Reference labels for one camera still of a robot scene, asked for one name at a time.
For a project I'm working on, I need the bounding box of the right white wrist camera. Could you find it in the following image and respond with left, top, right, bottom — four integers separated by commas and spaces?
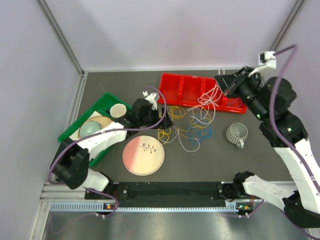
248, 51, 277, 77

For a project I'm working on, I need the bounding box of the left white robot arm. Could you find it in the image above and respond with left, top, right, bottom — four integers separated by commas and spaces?
49, 98, 173, 199

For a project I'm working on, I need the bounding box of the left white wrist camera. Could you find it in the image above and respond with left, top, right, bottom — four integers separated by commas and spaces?
142, 90, 160, 110

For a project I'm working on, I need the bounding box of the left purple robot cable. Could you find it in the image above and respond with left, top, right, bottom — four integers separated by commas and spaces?
46, 85, 168, 218

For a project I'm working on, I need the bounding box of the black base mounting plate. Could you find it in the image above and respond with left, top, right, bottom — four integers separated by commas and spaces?
84, 181, 263, 207

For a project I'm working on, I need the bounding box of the white cable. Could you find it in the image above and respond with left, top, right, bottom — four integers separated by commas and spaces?
162, 67, 226, 153

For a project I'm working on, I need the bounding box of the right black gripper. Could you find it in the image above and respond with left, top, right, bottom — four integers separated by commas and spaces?
213, 66, 268, 122

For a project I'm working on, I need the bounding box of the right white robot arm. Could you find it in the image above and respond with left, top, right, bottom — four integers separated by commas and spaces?
214, 66, 320, 229

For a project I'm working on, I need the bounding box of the grey ribbed ceramic mug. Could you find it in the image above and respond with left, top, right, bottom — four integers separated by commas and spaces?
225, 122, 248, 149

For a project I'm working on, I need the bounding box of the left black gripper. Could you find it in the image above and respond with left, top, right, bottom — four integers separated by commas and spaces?
138, 106, 173, 130

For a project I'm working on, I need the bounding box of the small cream cup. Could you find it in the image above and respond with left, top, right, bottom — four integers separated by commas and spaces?
109, 103, 127, 118

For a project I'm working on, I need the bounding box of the pink cream round plate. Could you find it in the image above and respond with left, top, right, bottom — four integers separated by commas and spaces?
122, 135, 165, 176

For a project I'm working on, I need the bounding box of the grey slotted cable duct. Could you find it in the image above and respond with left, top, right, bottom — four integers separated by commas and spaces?
50, 202, 239, 213

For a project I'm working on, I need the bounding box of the round wooden board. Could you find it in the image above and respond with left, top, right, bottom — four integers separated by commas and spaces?
88, 116, 112, 130

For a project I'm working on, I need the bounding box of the red divided plastic bin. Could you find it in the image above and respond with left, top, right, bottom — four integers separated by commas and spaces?
158, 73, 247, 114

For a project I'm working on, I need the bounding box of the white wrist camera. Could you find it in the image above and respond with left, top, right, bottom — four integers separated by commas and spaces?
248, 51, 277, 77
142, 90, 160, 110

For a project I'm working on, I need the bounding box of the green plastic tray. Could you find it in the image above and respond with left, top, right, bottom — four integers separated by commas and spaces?
58, 92, 132, 167

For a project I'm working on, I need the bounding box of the pale green bowl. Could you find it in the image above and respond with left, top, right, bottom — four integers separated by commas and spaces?
78, 120, 102, 138

